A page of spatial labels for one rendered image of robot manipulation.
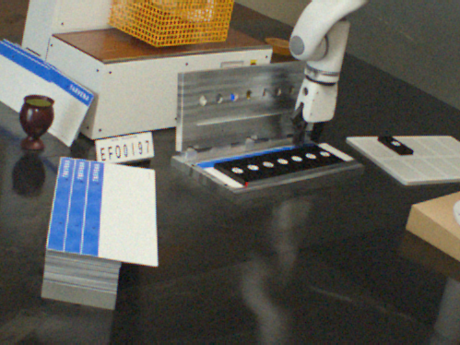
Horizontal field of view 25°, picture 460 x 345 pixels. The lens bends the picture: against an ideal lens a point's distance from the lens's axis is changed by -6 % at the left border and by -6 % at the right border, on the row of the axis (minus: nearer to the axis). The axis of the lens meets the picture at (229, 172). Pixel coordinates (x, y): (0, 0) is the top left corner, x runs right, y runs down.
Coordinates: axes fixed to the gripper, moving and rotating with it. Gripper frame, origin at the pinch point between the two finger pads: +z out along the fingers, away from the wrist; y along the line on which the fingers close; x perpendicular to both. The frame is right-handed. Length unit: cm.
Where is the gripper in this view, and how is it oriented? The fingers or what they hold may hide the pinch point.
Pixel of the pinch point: (307, 137)
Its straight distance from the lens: 267.9
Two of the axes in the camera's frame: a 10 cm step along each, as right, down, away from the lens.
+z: -1.9, 9.1, 3.7
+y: 7.1, -1.4, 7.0
